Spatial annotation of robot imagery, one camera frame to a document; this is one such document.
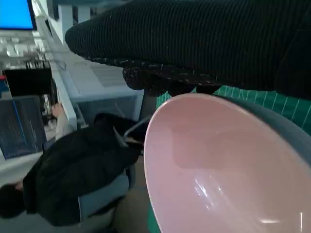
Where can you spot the green cutting mat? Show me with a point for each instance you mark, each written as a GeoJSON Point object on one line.
{"type": "Point", "coordinates": [279, 102]}

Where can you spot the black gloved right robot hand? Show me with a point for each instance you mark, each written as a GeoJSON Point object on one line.
{"type": "Point", "coordinates": [194, 36]}

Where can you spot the person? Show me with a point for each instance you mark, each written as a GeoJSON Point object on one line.
{"type": "Point", "coordinates": [73, 165]}

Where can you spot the small white cabinet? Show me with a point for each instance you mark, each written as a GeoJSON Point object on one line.
{"type": "Point", "coordinates": [97, 80]}

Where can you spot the monitor with blue screen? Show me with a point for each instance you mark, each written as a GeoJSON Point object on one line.
{"type": "Point", "coordinates": [14, 12]}

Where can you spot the black box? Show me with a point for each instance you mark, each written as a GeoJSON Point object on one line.
{"type": "Point", "coordinates": [26, 82]}

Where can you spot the pink bowl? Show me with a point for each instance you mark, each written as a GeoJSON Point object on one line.
{"type": "Point", "coordinates": [218, 157]}

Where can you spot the white desk frame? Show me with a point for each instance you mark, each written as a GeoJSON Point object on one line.
{"type": "Point", "coordinates": [65, 97]}

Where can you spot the dark mesh panel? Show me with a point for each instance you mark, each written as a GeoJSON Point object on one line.
{"type": "Point", "coordinates": [22, 126]}

